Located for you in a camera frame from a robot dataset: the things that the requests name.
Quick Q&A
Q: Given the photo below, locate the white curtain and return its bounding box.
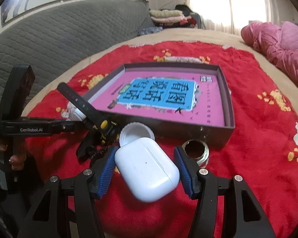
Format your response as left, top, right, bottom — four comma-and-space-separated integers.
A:
187, 0, 281, 36

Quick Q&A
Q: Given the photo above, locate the small glass jar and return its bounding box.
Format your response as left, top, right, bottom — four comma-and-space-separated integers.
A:
182, 139, 209, 168

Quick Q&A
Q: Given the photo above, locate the pink children's book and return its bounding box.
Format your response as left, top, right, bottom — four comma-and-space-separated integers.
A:
89, 70, 224, 127

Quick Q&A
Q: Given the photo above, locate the grey cardboard tray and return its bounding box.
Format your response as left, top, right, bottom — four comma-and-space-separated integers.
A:
84, 62, 235, 147

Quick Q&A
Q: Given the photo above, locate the white earbuds case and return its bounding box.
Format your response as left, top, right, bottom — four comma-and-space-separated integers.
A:
114, 138, 180, 203

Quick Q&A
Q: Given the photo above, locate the black yellow wrist watch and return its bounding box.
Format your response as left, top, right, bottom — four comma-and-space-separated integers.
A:
57, 82, 119, 162

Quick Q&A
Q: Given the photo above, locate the grey quilted headboard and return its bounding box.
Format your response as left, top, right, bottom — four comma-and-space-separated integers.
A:
0, 0, 154, 101

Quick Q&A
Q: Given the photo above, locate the blue patterned cloth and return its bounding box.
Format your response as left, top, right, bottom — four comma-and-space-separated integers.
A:
138, 26, 163, 36

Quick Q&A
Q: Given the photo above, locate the beige bed sheet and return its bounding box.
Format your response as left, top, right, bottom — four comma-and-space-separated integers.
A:
22, 29, 298, 116

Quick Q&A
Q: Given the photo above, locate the folded clothes pile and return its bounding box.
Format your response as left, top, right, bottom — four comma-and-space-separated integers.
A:
149, 4, 205, 29

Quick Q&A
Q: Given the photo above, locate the pink quilt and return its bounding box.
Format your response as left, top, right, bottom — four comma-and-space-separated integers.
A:
241, 21, 298, 87

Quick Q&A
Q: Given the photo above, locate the white bottle cap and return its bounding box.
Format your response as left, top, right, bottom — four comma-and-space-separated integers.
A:
119, 122, 155, 147

